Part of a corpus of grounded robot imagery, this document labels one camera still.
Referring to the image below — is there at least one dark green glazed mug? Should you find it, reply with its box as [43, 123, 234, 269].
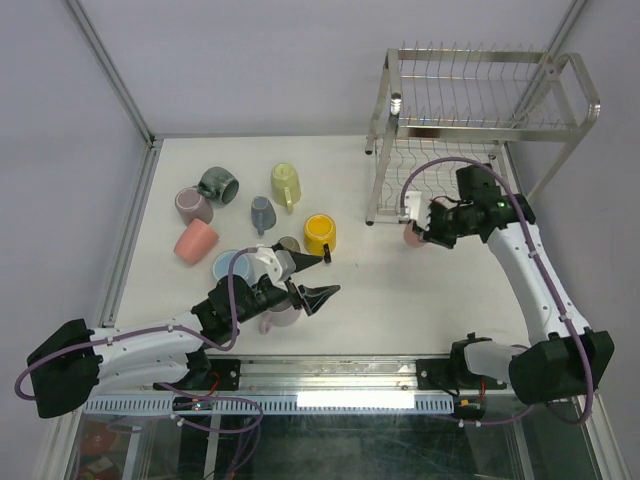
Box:
[196, 166, 239, 206]

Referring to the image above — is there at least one slate blue small mug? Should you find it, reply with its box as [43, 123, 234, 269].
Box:
[250, 196, 277, 236]

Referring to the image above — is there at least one aluminium mounting rail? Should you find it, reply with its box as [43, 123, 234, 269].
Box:
[99, 354, 521, 401]

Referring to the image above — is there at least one mauve upside-down mug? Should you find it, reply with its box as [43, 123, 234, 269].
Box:
[174, 186, 214, 226]

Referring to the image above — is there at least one light blue mug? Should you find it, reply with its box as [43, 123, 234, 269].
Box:
[212, 250, 256, 285]

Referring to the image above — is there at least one pink tumbler cup left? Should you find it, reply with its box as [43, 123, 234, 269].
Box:
[174, 219, 219, 266]

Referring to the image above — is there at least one pale yellow mug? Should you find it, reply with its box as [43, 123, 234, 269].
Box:
[270, 163, 301, 214]

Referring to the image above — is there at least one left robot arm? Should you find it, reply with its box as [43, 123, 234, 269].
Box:
[14, 244, 340, 419]

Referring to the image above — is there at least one steel dish rack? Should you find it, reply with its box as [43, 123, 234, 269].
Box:
[364, 46, 601, 226]

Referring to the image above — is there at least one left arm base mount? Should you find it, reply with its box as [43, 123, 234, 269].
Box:
[170, 347, 242, 392]

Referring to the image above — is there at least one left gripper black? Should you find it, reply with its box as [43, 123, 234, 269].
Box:
[234, 245, 339, 324]

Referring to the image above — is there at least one lilac ribbed mug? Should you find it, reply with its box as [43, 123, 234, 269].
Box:
[258, 303, 301, 335]

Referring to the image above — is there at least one yellow mug black handle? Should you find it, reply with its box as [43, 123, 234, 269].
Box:
[303, 214, 337, 264]

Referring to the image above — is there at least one white slotted cable duct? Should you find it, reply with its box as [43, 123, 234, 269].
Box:
[84, 390, 454, 416]

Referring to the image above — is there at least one small taupe mug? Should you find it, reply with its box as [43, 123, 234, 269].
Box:
[278, 236, 301, 253]

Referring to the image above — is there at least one pink tall tumbler cup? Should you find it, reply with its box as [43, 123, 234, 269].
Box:
[403, 222, 425, 248]

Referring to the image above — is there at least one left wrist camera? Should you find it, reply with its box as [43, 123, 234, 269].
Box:
[254, 246, 296, 285]

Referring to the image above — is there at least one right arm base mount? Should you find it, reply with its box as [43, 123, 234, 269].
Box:
[415, 332, 506, 397]

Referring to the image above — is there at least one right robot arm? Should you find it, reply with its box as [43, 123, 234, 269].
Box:
[399, 158, 614, 405]

